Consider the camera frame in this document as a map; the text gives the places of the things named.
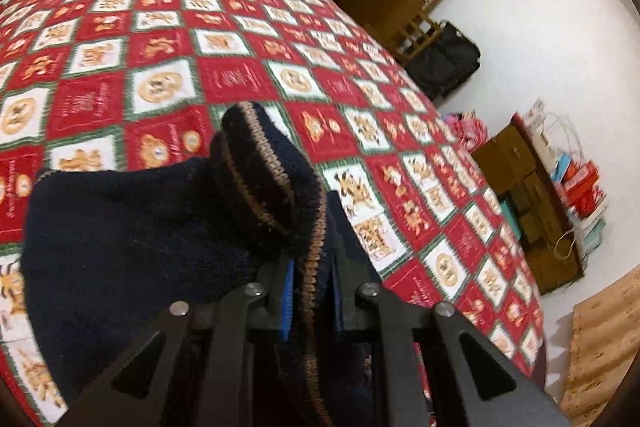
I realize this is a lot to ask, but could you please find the red patterned gift bag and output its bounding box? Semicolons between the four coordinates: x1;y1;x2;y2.
446;111;490;154

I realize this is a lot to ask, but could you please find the wooden rack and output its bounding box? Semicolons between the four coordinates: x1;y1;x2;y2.
394;13;447;64

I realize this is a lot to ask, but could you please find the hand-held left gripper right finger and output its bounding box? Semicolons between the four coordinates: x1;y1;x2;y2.
327;234;572;427

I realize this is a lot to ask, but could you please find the white paper bag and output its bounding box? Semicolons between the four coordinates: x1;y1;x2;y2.
514;98;577;175

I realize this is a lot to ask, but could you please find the brown wooden cabinet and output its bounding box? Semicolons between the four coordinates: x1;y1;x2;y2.
471;114;587;294

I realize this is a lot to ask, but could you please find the tan curtain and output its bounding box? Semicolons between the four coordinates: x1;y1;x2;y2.
554;266;640;425

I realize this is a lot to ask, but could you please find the red bear print blanket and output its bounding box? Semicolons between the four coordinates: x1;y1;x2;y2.
0;0;547;427

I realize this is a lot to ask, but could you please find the navy striped knit sweater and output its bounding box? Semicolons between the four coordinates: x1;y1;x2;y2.
20;101;383;427

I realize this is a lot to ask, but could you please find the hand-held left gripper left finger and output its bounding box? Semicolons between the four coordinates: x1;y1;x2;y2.
65;257;297;427

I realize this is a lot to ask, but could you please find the black bag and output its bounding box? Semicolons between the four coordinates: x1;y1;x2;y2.
404;21;482;102

